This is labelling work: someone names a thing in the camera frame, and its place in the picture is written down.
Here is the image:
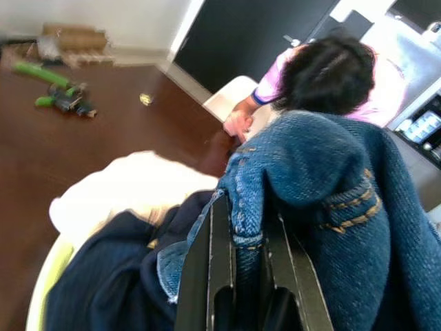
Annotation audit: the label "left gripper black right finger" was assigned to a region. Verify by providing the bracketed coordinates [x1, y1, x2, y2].
[260, 212, 335, 331]

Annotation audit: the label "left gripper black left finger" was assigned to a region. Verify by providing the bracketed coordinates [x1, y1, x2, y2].
[174, 196, 238, 331]

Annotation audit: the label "blue denim jeans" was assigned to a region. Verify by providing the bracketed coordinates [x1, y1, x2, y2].
[156, 110, 441, 331]

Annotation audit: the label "dark navy garment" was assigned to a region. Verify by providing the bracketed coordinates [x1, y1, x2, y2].
[44, 191, 214, 331]

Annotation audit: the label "white cloth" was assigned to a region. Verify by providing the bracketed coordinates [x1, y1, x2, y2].
[50, 151, 221, 239]

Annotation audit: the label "pale green laundry basket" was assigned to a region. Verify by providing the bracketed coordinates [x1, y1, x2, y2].
[27, 234, 75, 331]

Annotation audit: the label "white chair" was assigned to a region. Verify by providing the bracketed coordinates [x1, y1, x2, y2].
[203, 75, 273, 125]

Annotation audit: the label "black appliance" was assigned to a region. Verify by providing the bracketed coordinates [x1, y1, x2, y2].
[394, 110, 441, 163]

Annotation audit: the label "person with dark hair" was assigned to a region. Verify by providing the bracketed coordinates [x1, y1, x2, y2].
[223, 34, 411, 142]

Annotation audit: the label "green and black gadget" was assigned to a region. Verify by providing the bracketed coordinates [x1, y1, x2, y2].
[34, 82, 98, 120]

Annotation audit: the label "green stick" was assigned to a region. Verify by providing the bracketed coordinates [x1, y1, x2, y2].
[12, 61, 70, 87]

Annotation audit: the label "cardboard box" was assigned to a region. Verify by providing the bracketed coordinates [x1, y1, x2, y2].
[27, 22, 116, 68]

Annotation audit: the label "black door with silver handle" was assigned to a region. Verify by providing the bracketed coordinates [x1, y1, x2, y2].
[172, 0, 342, 94]

